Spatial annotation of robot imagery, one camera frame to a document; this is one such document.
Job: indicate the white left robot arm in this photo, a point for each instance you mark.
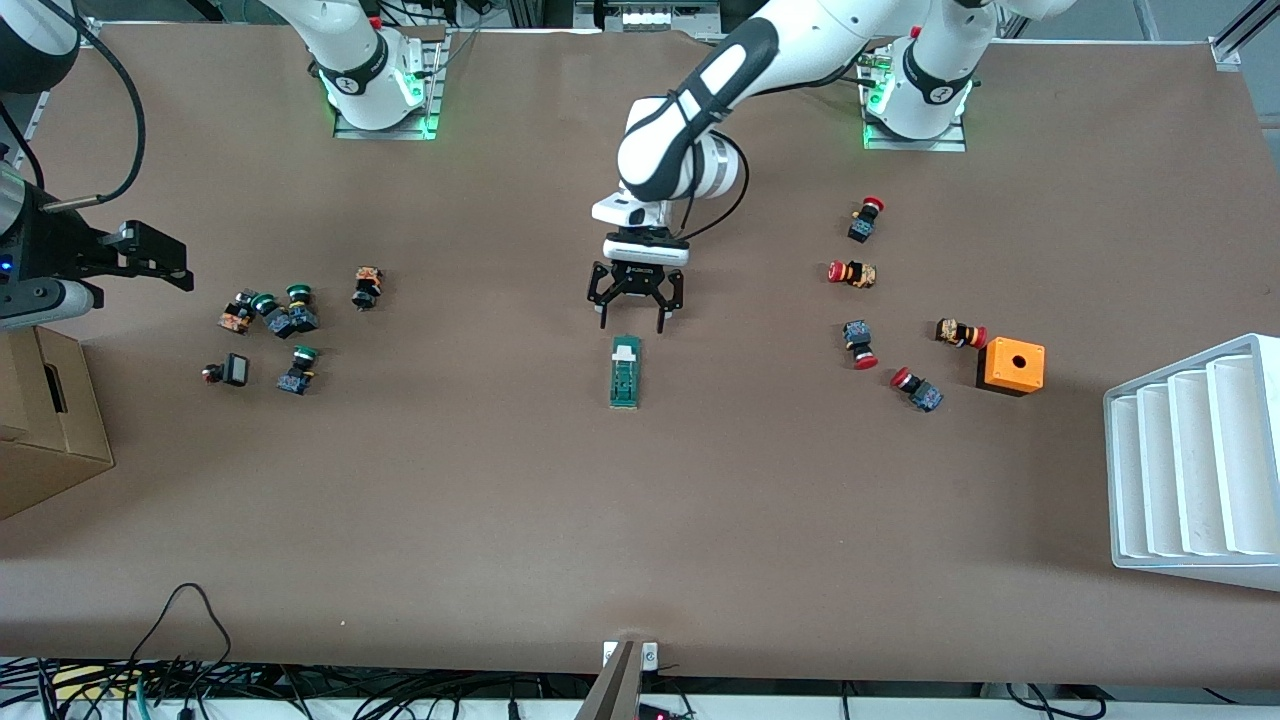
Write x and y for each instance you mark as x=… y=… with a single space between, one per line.
x=760 y=60

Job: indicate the grey camera stand pole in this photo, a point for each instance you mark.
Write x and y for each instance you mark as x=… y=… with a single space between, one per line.
x=612 y=690

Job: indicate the green push button switch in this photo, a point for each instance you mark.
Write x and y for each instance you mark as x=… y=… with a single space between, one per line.
x=302 y=310
x=272 y=315
x=298 y=372

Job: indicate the red mushroom button black base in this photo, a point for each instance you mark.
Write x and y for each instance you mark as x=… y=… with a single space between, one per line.
x=864 y=222

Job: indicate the white slotted rack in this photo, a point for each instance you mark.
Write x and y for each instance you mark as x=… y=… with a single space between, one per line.
x=1200 y=470

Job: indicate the yellow flat item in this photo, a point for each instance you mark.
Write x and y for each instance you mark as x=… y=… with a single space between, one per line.
x=90 y=683

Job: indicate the aluminium arm base plate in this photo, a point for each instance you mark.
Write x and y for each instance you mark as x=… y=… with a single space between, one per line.
x=385 y=133
x=915 y=145

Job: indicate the aluminium frame rail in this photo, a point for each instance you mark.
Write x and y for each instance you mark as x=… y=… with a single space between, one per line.
x=38 y=115
x=1240 y=35

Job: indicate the black orange button switch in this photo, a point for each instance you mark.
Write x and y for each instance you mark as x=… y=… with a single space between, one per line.
x=367 y=288
x=237 y=315

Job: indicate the black device red light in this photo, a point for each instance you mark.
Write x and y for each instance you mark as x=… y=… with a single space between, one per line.
x=660 y=713

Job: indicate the red button orange black base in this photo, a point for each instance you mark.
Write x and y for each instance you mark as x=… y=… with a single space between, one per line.
x=855 y=273
x=958 y=333

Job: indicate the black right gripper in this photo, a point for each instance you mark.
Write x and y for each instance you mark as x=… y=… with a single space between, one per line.
x=52 y=251

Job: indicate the red button blue base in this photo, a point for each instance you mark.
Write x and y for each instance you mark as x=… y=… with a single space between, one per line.
x=920 y=390
x=858 y=340

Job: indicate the black square switch red tip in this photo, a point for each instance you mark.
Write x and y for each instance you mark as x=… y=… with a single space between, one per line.
x=236 y=370

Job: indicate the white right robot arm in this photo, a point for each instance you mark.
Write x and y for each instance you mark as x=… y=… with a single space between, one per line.
x=350 y=50

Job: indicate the white power strip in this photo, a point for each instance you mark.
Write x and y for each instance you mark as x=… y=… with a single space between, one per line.
x=646 y=19

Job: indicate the brown cardboard box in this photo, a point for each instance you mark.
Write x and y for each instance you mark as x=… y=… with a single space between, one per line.
x=50 y=440

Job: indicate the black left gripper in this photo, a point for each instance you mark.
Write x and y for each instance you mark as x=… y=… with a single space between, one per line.
x=637 y=278

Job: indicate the orange box with hole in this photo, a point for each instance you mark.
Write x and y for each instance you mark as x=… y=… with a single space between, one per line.
x=1012 y=368

